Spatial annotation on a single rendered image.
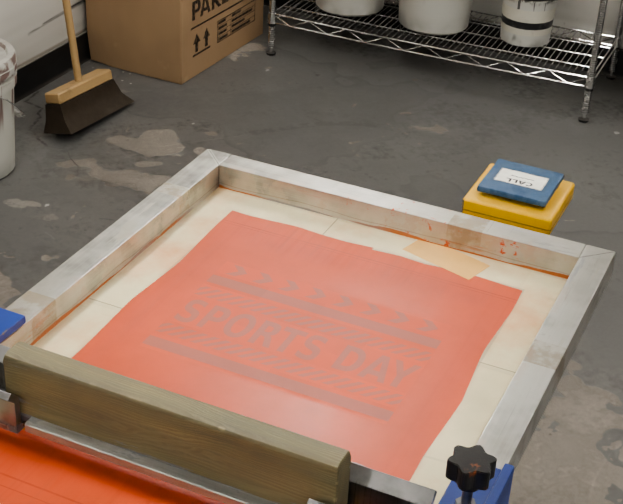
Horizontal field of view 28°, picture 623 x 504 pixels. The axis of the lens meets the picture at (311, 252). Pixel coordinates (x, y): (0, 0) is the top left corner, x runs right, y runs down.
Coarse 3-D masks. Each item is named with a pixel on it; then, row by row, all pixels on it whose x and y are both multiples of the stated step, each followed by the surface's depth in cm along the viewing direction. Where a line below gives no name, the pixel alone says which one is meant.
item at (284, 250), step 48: (240, 240) 163; (288, 240) 163; (336, 240) 164; (192, 288) 152; (336, 288) 154; (96, 336) 143; (144, 336) 143; (192, 384) 136; (240, 384) 136; (0, 432) 127; (0, 480) 121; (48, 480) 121; (96, 480) 122; (144, 480) 122
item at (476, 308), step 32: (384, 256) 161; (352, 288) 154; (384, 288) 154; (416, 288) 155; (448, 288) 155; (480, 288) 155; (512, 288) 156; (448, 320) 149; (480, 320) 149; (448, 352) 143; (480, 352) 143; (416, 384) 138; (448, 384) 138; (256, 416) 131; (288, 416) 132; (320, 416) 132; (352, 416) 132; (416, 416) 133; (448, 416) 133; (352, 448) 128; (384, 448) 128; (416, 448) 128
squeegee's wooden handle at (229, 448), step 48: (48, 384) 120; (96, 384) 118; (144, 384) 118; (96, 432) 120; (144, 432) 118; (192, 432) 115; (240, 432) 113; (288, 432) 113; (240, 480) 115; (288, 480) 112; (336, 480) 110
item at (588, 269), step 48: (192, 192) 168; (240, 192) 174; (288, 192) 170; (336, 192) 168; (96, 240) 154; (144, 240) 159; (432, 240) 164; (480, 240) 161; (528, 240) 159; (48, 288) 144; (96, 288) 150; (576, 288) 150; (576, 336) 143; (528, 384) 133; (528, 432) 128
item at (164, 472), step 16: (32, 432) 122; (48, 432) 121; (64, 432) 121; (80, 448) 120; (96, 448) 120; (112, 448) 120; (128, 464) 119; (144, 464) 118; (160, 464) 118; (176, 480) 117; (192, 480) 116; (208, 480) 116; (208, 496) 116; (224, 496) 115; (240, 496) 115; (256, 496) 115
